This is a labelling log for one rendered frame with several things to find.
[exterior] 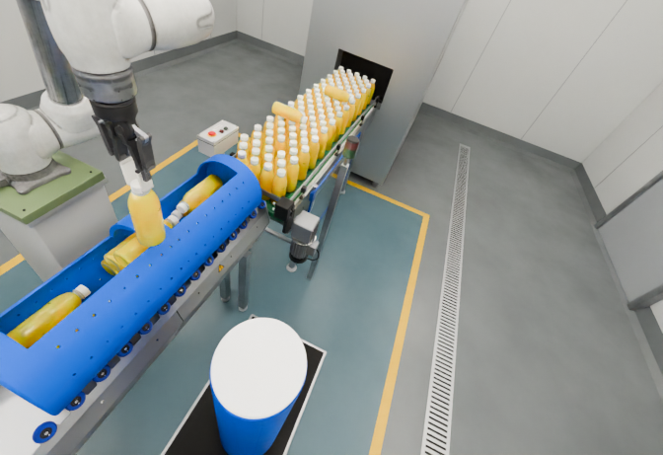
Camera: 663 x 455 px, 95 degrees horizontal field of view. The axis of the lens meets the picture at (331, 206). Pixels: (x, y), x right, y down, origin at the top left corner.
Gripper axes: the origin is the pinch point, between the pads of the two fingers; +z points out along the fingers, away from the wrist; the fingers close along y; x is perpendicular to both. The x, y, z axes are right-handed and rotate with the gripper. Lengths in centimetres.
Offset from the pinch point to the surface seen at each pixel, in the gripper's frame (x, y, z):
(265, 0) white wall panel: 459, -253, 75
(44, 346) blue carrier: -33.0, 1.5, 26.3
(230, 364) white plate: -13, 35, 44
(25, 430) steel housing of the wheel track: -47, -2, 54
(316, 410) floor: 14, 69, 149
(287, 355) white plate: -4, 48, 45
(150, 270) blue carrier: -7.2, 3.6, 28.7
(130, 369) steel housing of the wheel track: -25, 6, 60
